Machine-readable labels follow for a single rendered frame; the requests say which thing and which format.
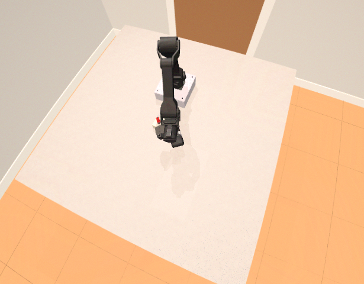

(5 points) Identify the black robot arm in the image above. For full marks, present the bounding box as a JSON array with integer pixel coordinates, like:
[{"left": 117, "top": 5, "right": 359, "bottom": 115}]
[{"left": 155, "top": 37, "right": 186, "bottom": 143}]

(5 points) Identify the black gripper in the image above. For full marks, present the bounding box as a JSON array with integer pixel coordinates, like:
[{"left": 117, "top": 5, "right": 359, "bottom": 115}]
[{"left": 171, "top": 125, "right": 184, "bottom": 148}]

